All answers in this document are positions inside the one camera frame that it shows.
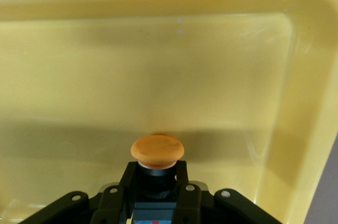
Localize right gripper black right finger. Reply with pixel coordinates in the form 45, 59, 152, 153
171, 160, 282, 224

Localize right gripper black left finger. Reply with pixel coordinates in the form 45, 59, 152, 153
25, 162, 139, 224

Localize yellow mushroom push button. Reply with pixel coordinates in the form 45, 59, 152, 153
130, 134, 185, 224

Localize yellow plastic tray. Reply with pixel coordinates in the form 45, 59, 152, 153
0, 0, 338, 224

